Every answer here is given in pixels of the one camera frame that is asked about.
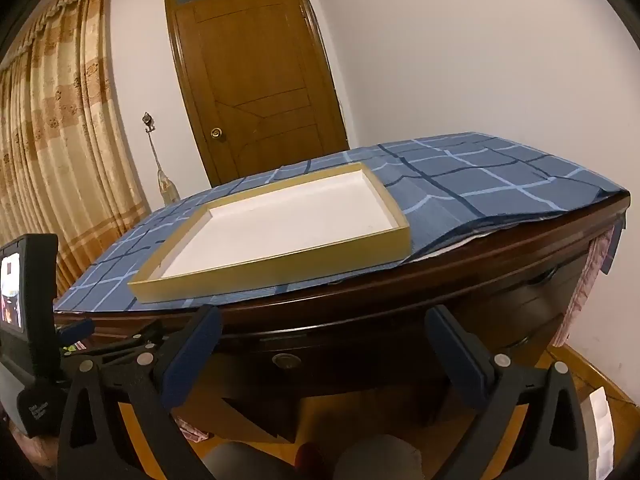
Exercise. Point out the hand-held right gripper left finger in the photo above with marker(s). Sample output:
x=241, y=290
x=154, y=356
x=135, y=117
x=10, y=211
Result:
x=192, y=360

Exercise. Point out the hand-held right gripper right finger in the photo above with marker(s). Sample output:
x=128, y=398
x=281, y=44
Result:
x=462, y=365

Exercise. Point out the beige curtain tassel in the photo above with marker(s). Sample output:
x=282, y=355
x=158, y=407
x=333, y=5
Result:
x=166, y=187

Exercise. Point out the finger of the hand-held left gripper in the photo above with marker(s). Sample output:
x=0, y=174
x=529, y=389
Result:
x=125, y=345
x=75, y=330

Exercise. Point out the white tray with wooden rim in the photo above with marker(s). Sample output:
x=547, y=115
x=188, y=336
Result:
x=280, y=230

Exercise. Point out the round metal drawer lock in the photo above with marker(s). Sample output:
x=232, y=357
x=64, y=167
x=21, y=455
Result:
x=285, y=360

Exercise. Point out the pink patterned cloth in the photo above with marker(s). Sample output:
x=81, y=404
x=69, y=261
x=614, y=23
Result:
x=582, y=290

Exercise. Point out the brown wooden door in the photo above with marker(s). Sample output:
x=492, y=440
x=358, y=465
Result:
x=250, y=85

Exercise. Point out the beige patterned curtain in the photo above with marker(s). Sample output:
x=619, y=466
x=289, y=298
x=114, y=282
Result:
x=50, y=135

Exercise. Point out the white ribbed object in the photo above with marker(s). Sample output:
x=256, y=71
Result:
x=600, y=425

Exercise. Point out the blue plaid cloth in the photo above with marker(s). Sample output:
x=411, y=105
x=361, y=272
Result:
x=475, y=180

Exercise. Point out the metal wall hook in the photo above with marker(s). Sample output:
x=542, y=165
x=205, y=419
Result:
x=147, y=119

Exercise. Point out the wooden drawer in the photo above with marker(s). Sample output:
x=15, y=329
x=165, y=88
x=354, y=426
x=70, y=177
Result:
x=360, y=365

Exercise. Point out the brass door knob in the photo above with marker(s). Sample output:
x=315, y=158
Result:
x=217, y=133

